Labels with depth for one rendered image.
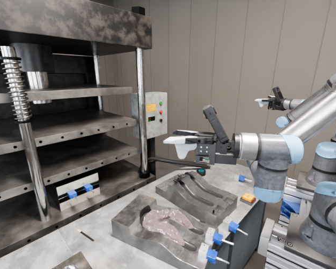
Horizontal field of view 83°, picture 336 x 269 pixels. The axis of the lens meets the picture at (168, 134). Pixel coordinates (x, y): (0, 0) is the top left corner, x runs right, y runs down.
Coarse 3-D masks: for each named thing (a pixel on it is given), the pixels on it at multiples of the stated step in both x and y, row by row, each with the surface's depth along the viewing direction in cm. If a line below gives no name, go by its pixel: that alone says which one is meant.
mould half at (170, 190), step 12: (168, 180) 146; (204, 180) 138; (156, 192) 139; (168, 192) 130; (180, 192) 122; (204, 192) 127; (216, 192) 126; (228, 192) 126; (180, 204) 123; (192, 204) 116; (204, 204) 114; (216, 204) 114; (228, 204) 114; (204, 216) 111; (216, 216) 104
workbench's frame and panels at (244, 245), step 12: (264, 204) 169; (252, 216) 149; (240, 228) 133; (252, 228) 157; (228, 240) 121; (240, 240) 139; (252, 240) 165; (228, 252) 126; (240, 252) 146; (252, 252) 175; (216, 264) 114; (228, 264) 131; (240, 264) 153
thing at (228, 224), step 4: (224, 220) 106; (228, 220) 106; (232, 220) 107; (224, 224) 106; (228, 224) 104; (232, 224) 105; (236, 224) 105; (224, 228) 107; (228, 228) 105; (232, 228) 104; (236, 228) 103; (244, 232) 101
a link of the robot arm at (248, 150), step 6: (240, 138) 51; (246, 138) 50; (252, 138) 50; (240, 144) 51; (246, 144) 50; (252, 144) 49; (240, 150) 51; (246, 150) 50; (252, 150) 49; (240, 156) 51; (246, 156) 51; (252, 156) 50
